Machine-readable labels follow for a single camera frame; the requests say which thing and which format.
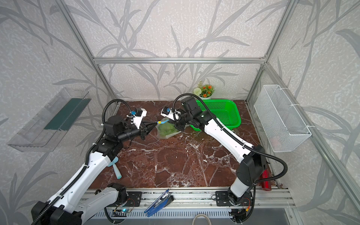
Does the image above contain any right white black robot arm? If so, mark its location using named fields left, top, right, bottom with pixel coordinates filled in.
left=161, top=93, right=288, bottom=206

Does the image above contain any chinese cabbage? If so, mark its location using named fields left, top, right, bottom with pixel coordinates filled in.
left=167, top=123, right=180, bottom=134
left=157, top=123, right=169, bottom=138

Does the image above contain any clear zip-top bag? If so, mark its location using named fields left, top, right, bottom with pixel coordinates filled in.
left=156, top=118, right=181, bottom=139

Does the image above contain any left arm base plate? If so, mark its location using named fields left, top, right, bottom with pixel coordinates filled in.
left=111, top=191, right=142, bottom=207

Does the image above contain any light blue scraper tool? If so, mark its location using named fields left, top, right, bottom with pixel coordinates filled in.
left=108, top=157, right=122, bottom=180

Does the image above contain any blue clip tool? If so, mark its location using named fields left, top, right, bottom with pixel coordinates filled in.
left=144, top=189, right=174, bottom=217

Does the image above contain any white wire basket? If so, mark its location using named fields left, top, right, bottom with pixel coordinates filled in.
left=254, top=84, right=312, bottom=152

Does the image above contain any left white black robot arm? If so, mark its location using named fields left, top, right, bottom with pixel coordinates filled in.
left=31, top=112, right=157, bottom=225

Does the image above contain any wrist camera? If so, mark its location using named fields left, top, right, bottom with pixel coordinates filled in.
left=130, top=108, right=147, bottom=129
left=160, top=106, right=181, bottom=121

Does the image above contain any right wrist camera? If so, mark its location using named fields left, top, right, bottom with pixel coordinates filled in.
left=160, top=106, right=181, bottom=121

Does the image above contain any green plastic basket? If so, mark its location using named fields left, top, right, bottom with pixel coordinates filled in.
left=204, top=99, right=242, bottom=130

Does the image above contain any small flower pot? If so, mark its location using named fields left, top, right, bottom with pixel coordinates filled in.
left=193, top=81, right=215, bottom=100

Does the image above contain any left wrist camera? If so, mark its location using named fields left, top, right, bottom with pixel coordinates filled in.
left=130, top=108, right=147, bottom=129

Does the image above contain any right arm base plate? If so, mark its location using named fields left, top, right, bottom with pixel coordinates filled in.
left=215, top=191, right=253, bottom=207

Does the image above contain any clear wall shelf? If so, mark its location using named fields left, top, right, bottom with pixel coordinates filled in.
left=8, top=88, right=91, bottom=152

